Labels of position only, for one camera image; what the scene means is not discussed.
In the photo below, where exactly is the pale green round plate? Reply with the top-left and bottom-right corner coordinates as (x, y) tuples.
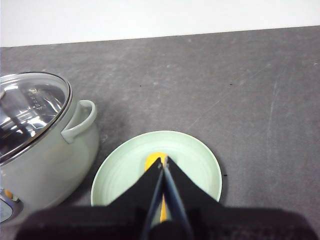
(90, 129), (223, 226)

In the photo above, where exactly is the glass lid with green knob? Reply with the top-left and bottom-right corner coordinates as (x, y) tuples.
(0, 72), (73, 163)

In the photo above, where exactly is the pale green electric steamer pot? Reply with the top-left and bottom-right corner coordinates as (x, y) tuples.
(0, 72), (101, 227)

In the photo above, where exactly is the yellow corn cob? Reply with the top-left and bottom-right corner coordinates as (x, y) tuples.
(144, 151), (168, 223)

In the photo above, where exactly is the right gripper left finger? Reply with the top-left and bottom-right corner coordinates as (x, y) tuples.
(14, 157), (165, 240)

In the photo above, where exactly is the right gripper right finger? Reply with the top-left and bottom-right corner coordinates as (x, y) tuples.
(164, 156), (320, 240)

